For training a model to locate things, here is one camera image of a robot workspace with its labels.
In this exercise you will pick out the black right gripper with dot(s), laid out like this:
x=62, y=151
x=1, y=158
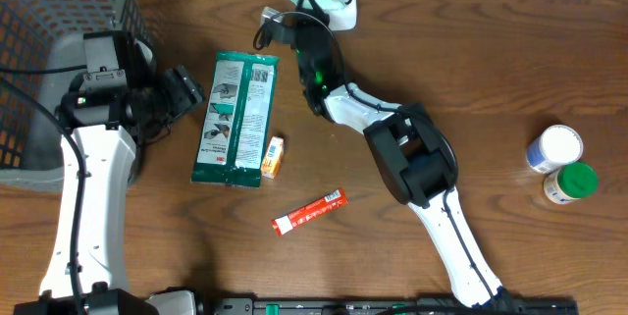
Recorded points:
x=313, y=4

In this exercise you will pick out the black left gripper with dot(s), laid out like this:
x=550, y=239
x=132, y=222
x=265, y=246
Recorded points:
x=183, y=95

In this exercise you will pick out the green white 3M package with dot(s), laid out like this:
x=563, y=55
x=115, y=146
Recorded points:
x=233, y=139

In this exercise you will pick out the orange Kleenex tissue pack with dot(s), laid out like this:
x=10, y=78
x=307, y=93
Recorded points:
x=273, y=158

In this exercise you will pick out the red snack bar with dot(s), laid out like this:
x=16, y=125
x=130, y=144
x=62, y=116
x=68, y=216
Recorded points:
x=330, y=202

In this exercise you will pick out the white blue label jar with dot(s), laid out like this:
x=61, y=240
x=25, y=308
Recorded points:
x=555, y=147

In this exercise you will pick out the green lid jar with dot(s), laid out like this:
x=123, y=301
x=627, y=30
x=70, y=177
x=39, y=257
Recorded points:
x=571, y=183

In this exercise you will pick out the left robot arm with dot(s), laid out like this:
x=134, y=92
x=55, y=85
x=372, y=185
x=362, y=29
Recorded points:
x=112, y=107

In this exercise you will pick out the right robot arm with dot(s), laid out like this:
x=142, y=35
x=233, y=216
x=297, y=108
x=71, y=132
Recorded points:
x=415, y=160

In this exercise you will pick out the grey plastic mesh basket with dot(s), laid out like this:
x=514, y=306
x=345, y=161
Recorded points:
x=41, y=53

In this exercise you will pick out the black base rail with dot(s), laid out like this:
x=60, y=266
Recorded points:
x=343, y=306

